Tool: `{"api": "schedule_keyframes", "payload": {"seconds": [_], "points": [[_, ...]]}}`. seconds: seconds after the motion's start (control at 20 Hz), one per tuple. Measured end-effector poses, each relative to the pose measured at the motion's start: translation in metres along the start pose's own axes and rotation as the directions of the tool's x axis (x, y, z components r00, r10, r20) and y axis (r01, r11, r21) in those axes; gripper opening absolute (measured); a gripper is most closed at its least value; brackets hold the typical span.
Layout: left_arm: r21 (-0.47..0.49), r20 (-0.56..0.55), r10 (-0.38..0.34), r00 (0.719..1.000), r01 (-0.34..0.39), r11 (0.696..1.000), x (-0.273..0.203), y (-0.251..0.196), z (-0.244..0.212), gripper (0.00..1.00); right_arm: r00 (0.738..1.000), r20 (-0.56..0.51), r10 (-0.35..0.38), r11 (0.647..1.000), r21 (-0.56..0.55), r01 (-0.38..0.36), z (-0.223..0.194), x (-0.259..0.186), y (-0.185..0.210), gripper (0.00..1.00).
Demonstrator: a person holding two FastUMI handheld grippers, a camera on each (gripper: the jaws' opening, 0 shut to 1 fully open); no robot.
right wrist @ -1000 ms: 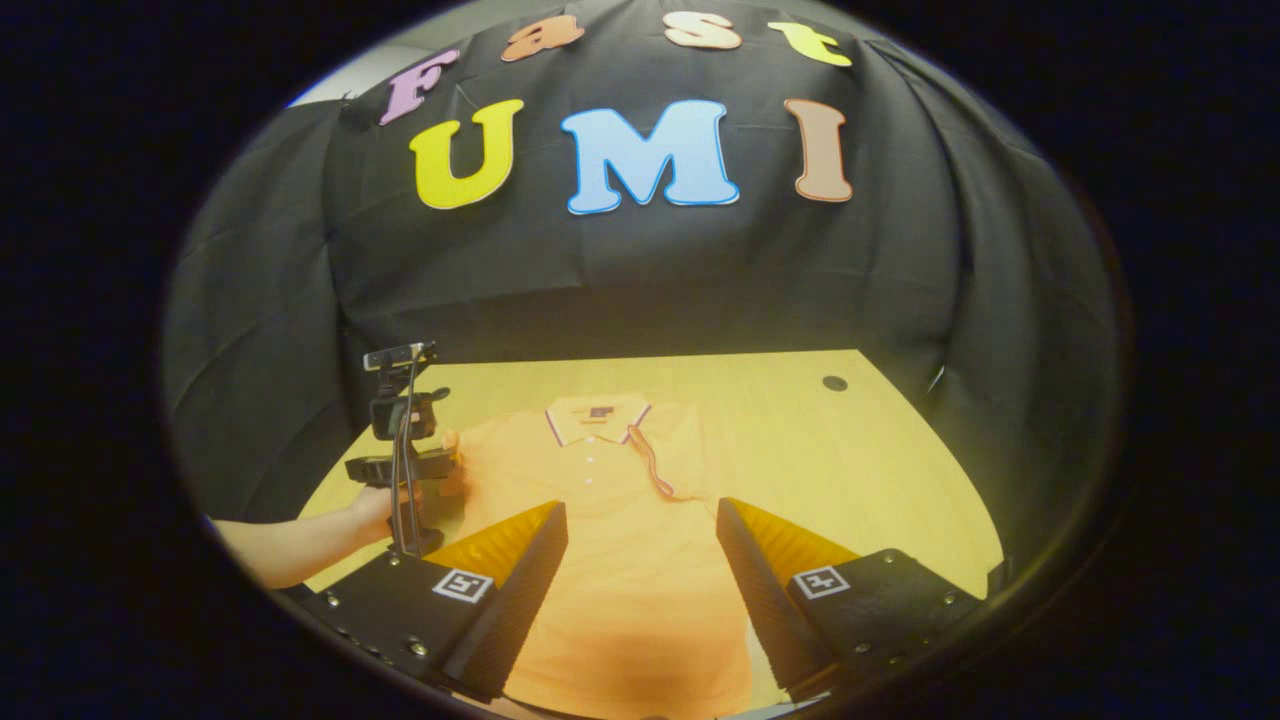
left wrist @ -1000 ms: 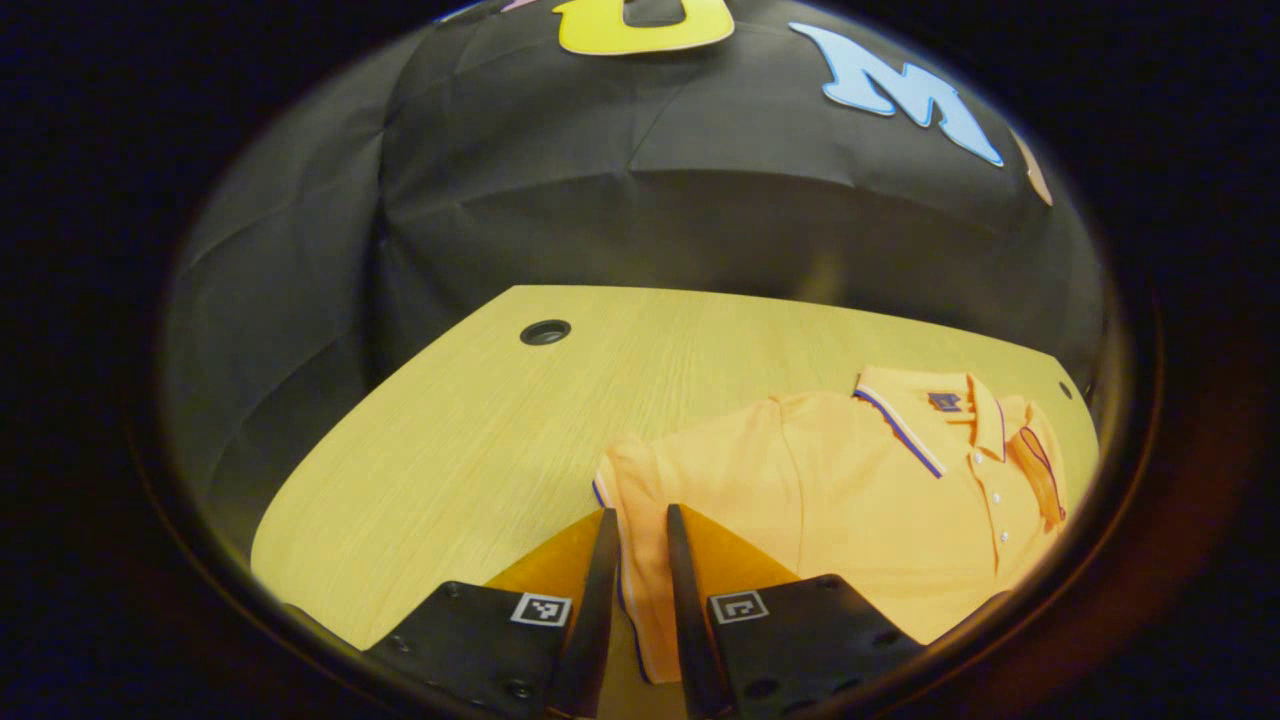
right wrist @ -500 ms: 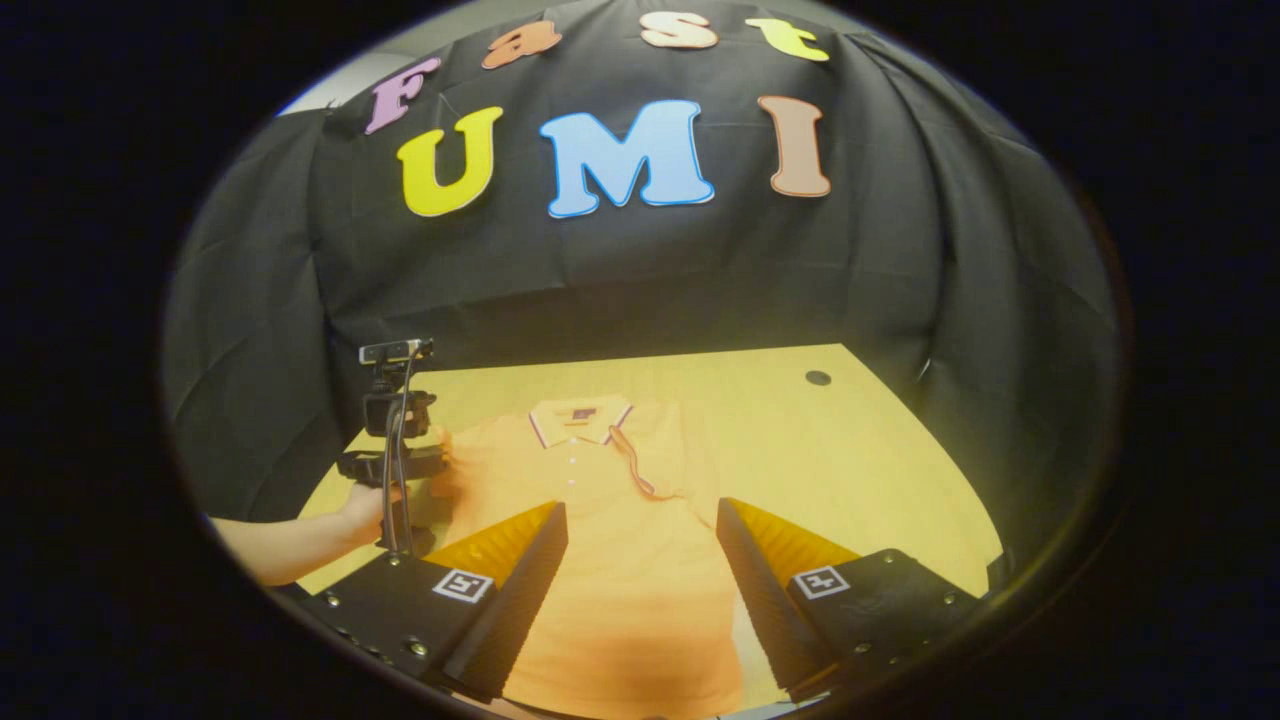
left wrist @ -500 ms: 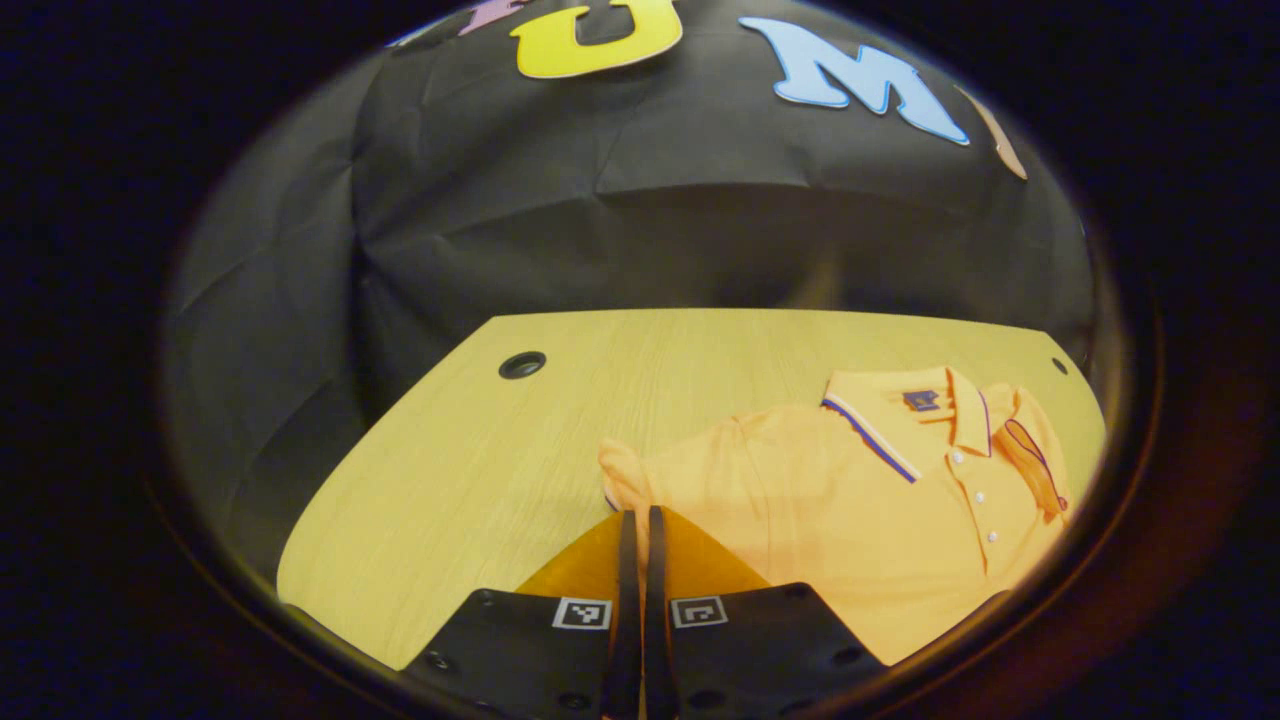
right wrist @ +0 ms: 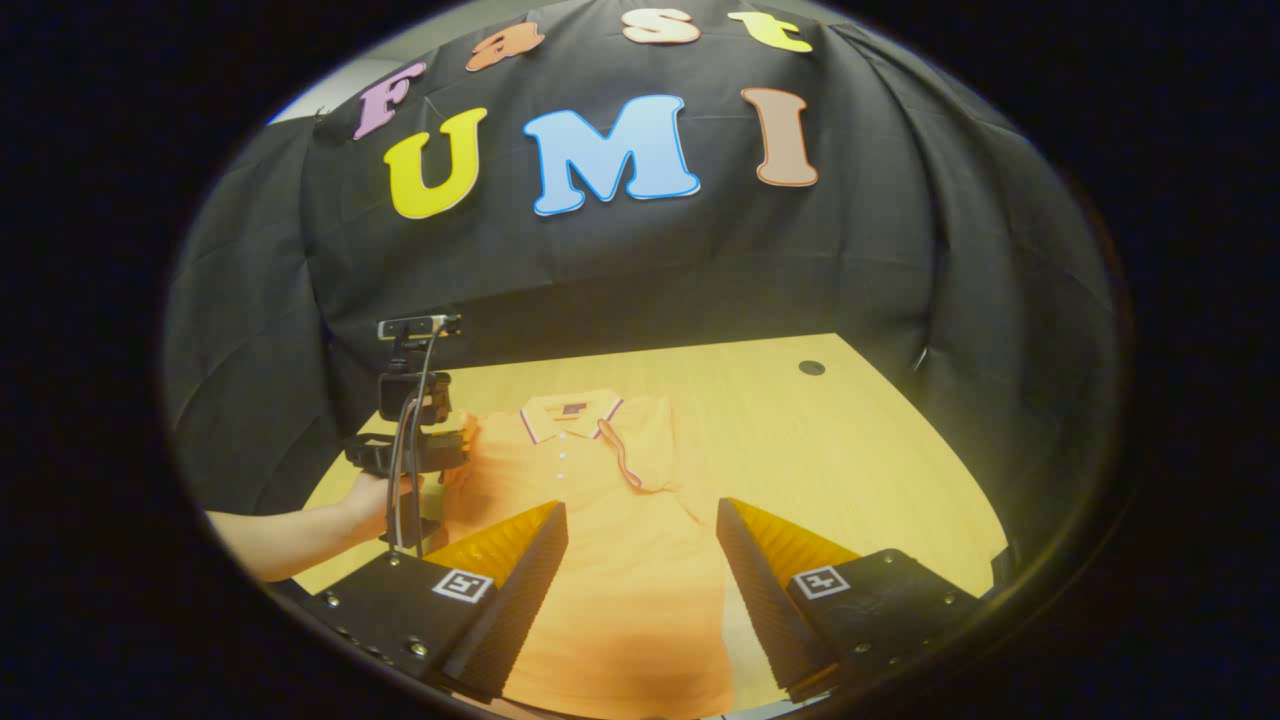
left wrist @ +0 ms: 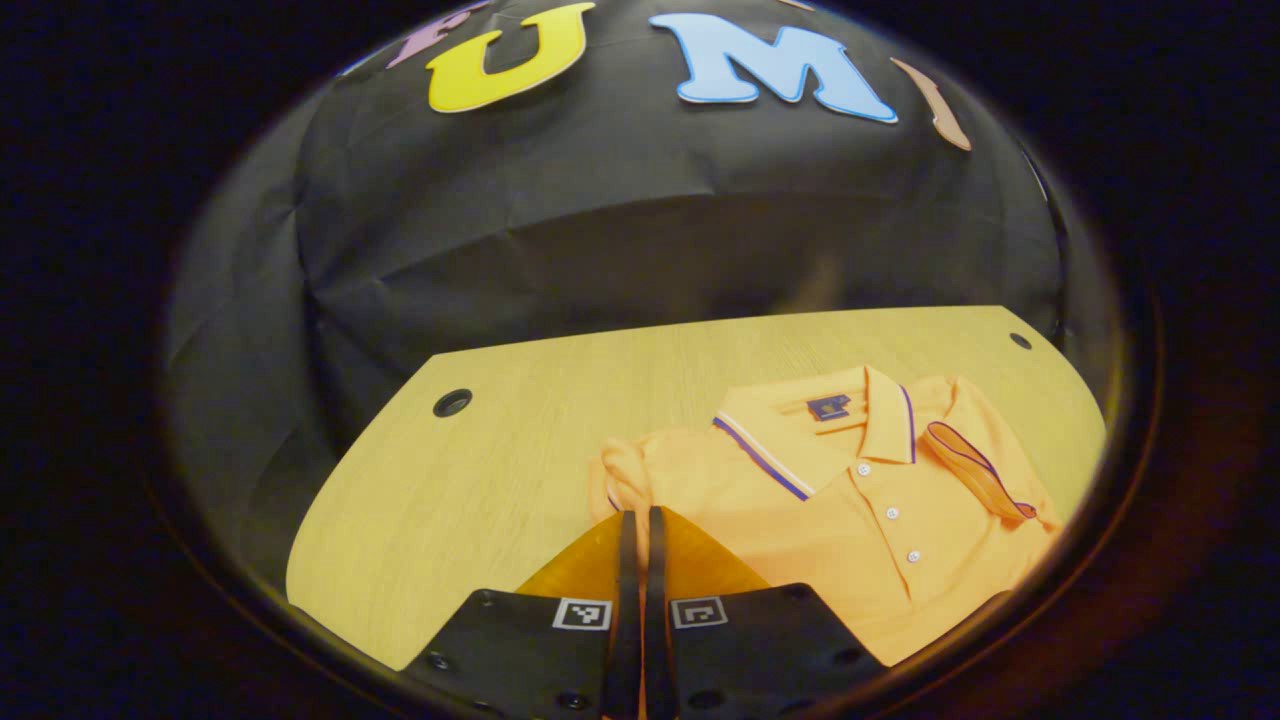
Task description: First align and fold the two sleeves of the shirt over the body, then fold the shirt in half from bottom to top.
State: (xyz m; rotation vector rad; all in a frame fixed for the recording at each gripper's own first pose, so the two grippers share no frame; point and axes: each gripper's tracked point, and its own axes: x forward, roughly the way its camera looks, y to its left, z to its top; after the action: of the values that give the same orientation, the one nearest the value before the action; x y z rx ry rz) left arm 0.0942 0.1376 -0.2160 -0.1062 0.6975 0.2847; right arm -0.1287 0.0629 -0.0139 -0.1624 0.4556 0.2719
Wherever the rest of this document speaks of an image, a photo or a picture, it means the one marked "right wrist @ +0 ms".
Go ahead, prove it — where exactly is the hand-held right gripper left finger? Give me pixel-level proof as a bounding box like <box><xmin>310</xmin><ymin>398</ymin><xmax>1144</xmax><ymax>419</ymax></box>
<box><xmin>300</xmin><ymin>500</ymin><xmax>571</xmax><ymax>703</ymax></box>

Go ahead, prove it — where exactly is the left gripper grey cable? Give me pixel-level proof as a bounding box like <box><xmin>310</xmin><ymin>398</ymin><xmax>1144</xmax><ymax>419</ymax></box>
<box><xmin>385</xmin><ymin>330</ymin><xmax>443</xmax><ymax>553</ymax></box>

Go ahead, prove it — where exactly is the orange T-shirt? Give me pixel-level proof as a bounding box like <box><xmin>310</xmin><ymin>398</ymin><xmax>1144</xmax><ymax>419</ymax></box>
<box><xmin>440</xmin><ymin>388</ymin><xmax>736</xmax><ymax>720</ymax></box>

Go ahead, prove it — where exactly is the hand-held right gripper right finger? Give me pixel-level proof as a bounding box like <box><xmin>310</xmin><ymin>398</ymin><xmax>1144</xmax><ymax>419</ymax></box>
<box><xmin>715</xmin><ymin>497</ymin><xmax>986</xmax><ymax>703</ymax></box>

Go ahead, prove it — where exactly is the black backdrop cloth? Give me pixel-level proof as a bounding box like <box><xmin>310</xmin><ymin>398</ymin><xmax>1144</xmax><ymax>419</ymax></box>
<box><xmin>165</xmin><ymin>0</ymin><xmax>1116</xmax><ymax>601</ymax></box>

